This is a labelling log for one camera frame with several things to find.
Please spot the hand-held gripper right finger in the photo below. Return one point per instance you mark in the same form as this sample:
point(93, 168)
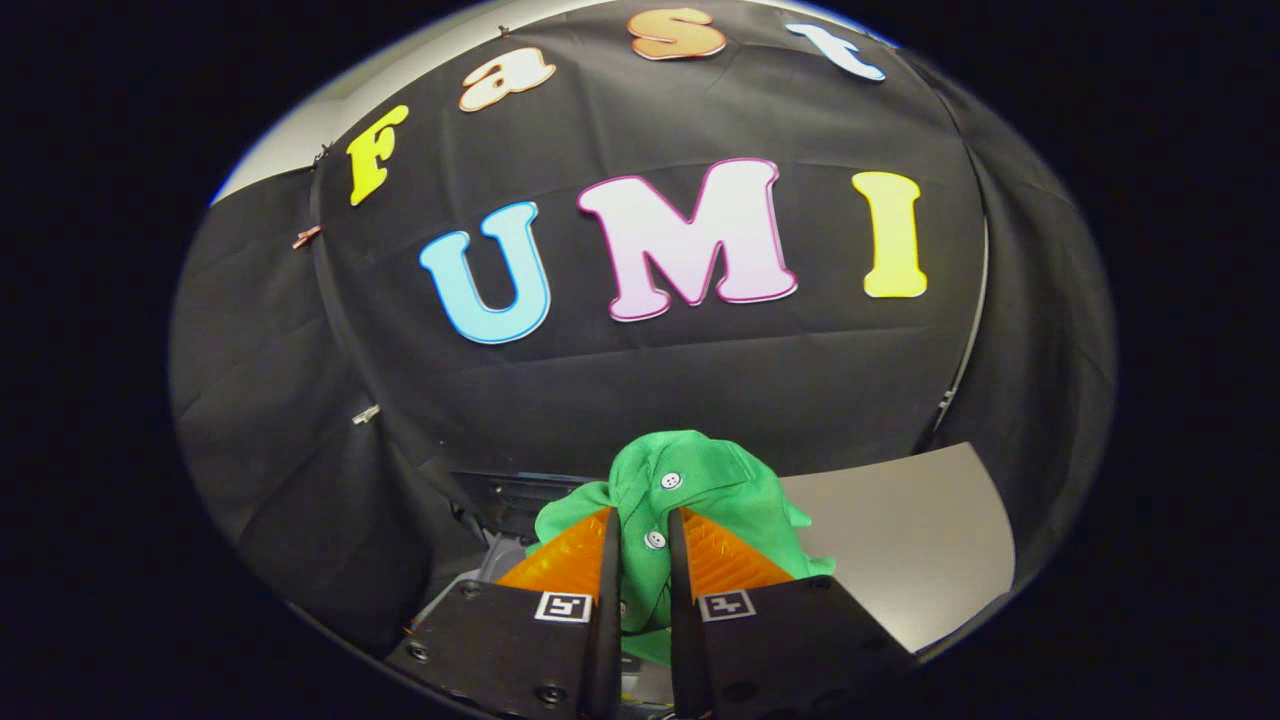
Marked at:
point(682, 620)

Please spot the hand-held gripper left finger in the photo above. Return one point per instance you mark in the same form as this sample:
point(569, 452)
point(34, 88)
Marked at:
point(605, 620)

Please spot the green polo shirt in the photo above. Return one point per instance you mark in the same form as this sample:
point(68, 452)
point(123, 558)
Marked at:
point(715, 480)

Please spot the dark grey washing machine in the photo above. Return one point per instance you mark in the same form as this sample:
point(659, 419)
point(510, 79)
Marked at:
point(515, 500)

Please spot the black backdrop cloth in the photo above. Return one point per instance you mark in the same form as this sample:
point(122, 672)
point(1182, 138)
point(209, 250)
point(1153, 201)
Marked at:
point(650, 390)

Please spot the silver cloth clip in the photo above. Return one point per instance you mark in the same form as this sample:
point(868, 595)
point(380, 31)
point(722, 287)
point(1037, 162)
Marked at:
point(365, 413)

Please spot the copper cloth clip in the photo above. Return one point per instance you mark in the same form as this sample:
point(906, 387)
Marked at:
point(306, 237)

